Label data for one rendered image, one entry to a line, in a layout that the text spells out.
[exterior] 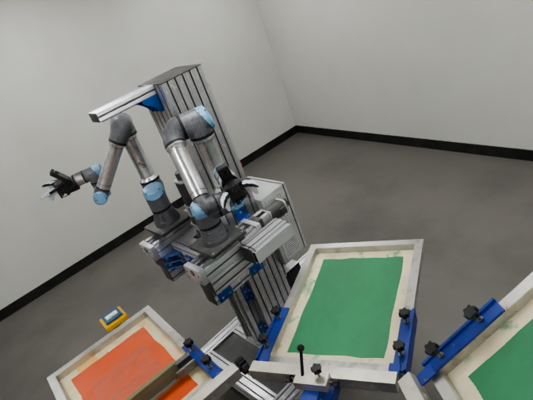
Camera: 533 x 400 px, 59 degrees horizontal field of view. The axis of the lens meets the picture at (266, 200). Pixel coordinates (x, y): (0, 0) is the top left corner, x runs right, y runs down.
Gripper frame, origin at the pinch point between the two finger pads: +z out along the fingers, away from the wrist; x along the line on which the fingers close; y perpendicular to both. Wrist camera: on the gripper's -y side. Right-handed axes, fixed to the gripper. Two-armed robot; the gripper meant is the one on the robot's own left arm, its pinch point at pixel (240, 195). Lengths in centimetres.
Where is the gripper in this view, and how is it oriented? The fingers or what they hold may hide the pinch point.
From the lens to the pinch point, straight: 169.5
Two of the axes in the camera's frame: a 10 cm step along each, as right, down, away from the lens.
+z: 3.1, 3.5, -8.8
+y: 4.4, 7.7, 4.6
